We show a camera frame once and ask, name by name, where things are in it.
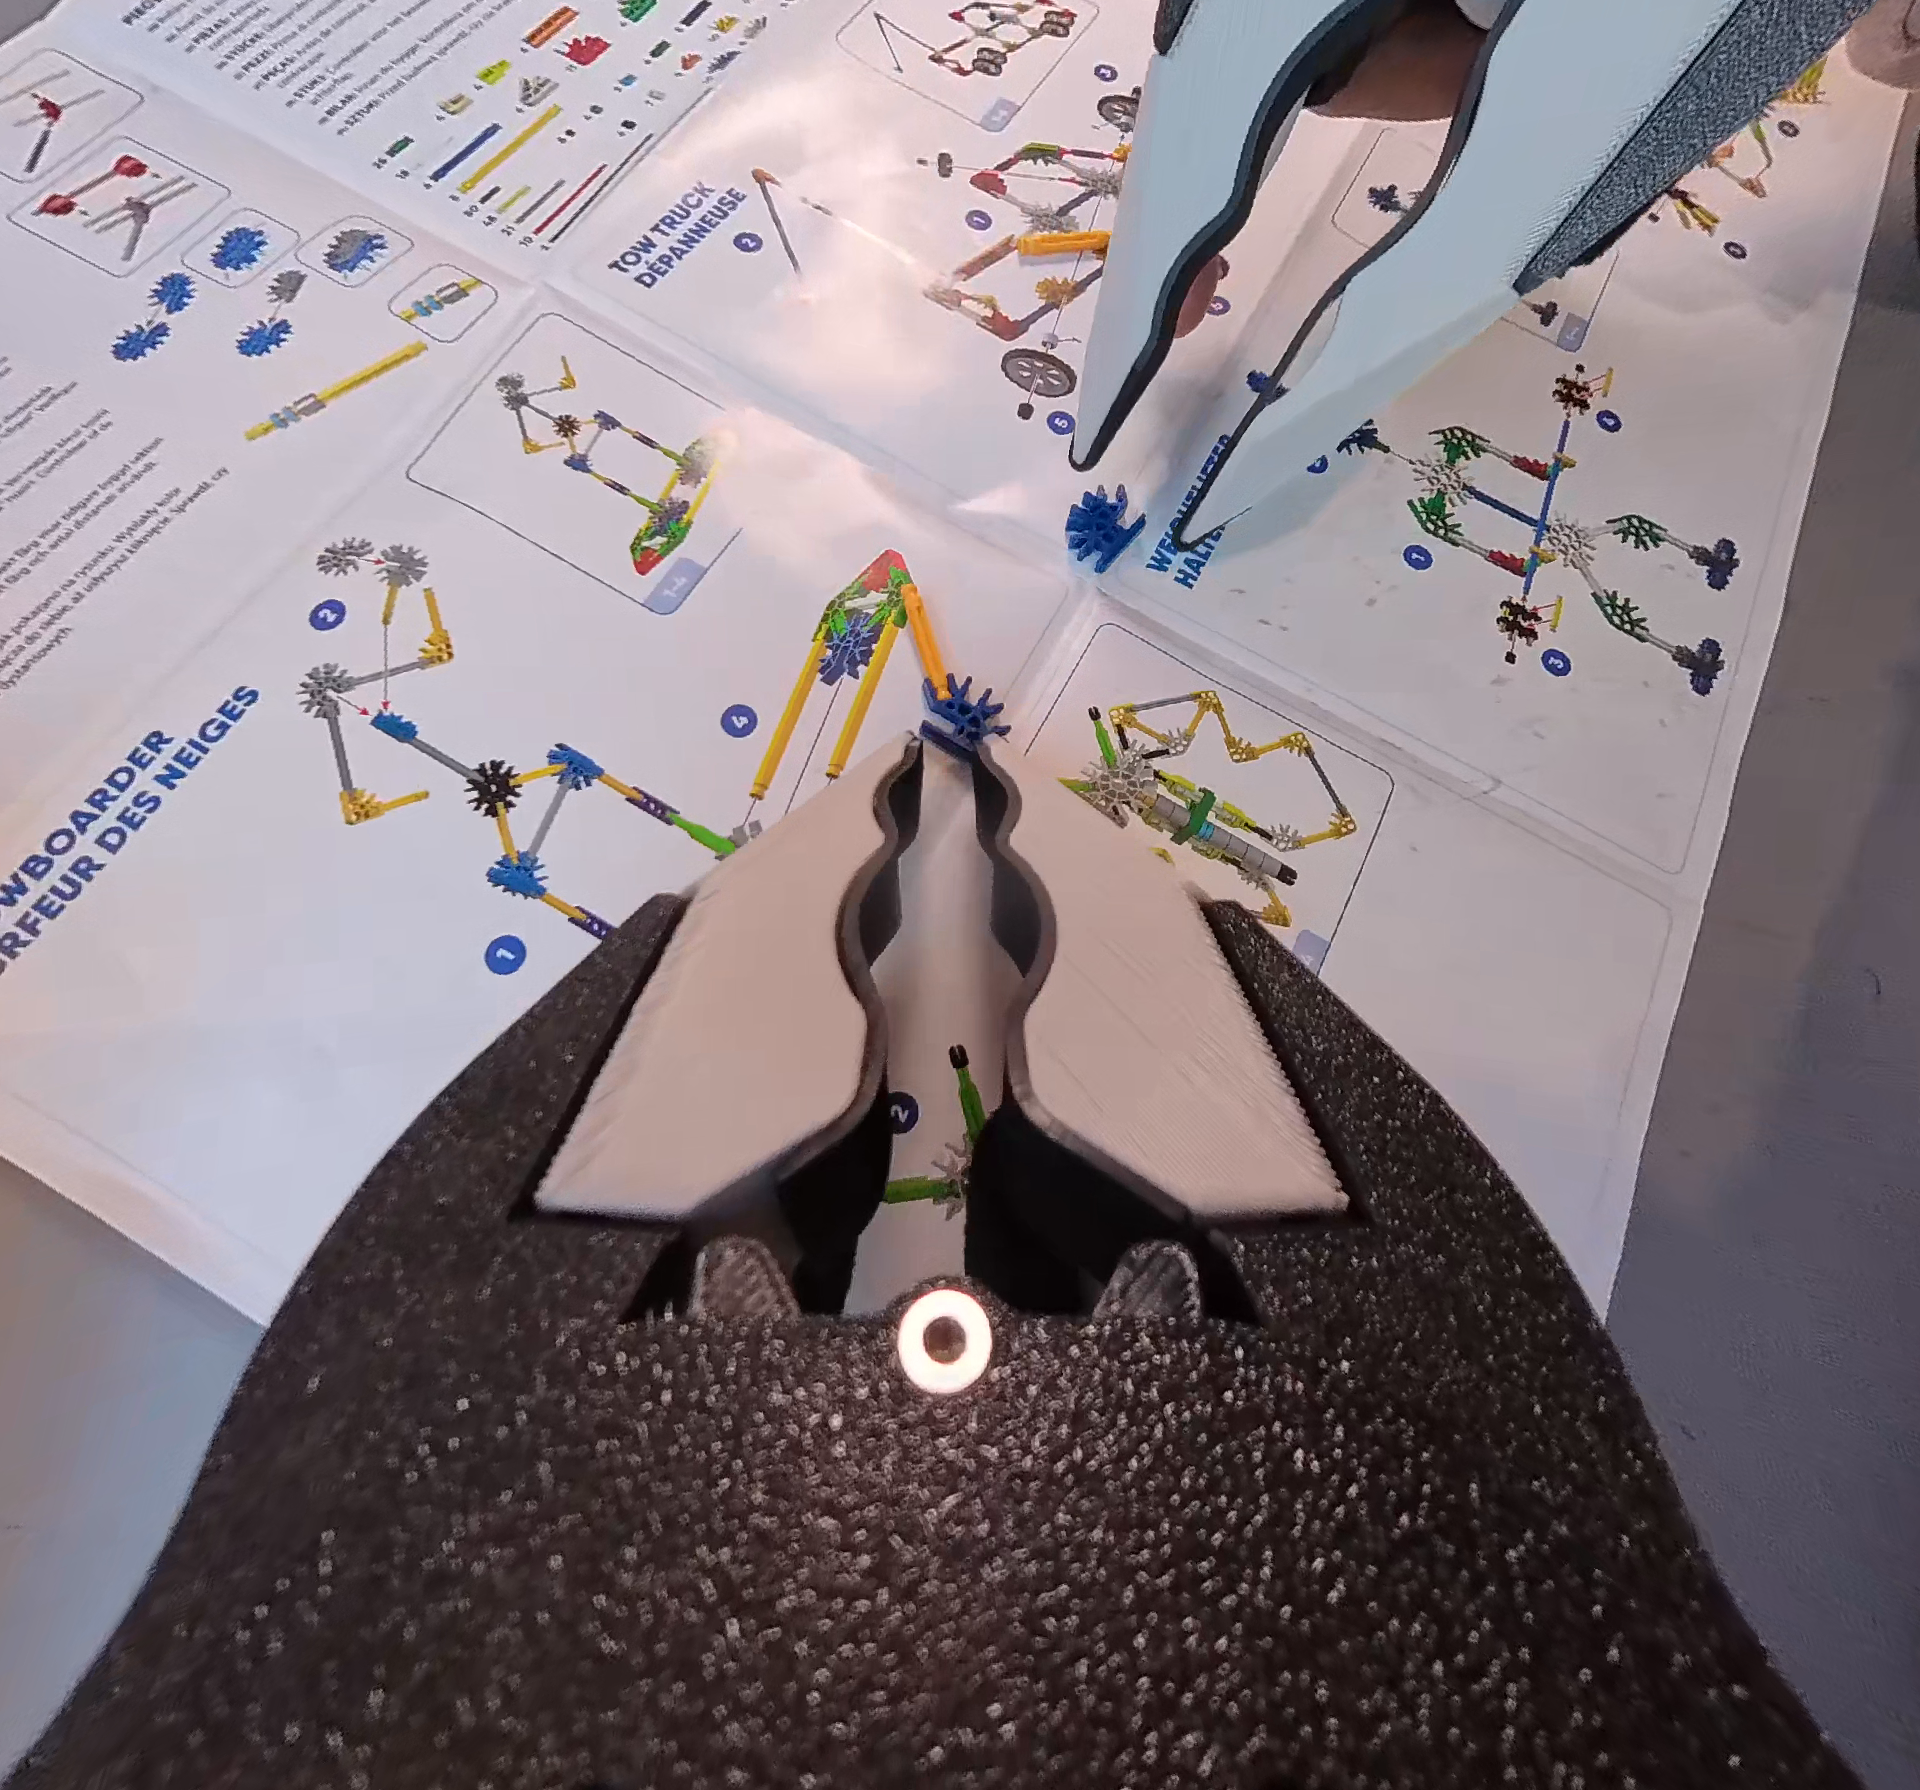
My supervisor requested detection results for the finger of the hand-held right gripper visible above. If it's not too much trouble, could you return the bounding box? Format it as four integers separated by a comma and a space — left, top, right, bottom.
1165, 0, 1772, 558
1072, 0, 1463, 472

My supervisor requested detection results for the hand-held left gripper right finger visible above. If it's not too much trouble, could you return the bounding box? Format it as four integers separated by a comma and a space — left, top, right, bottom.
968, 746, 1353, 1305

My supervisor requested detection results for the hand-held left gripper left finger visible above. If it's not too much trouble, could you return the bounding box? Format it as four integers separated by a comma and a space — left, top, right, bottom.
534, 746, 933, 1305

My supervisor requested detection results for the blue plastic connector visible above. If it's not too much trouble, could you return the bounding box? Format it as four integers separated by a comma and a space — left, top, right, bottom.
1062, 488, 1150, 567
916, 672, 1010, 761

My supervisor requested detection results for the white instruction sheet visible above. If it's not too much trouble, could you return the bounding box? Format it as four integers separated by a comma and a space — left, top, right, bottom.
0, 0, 1920, 1326

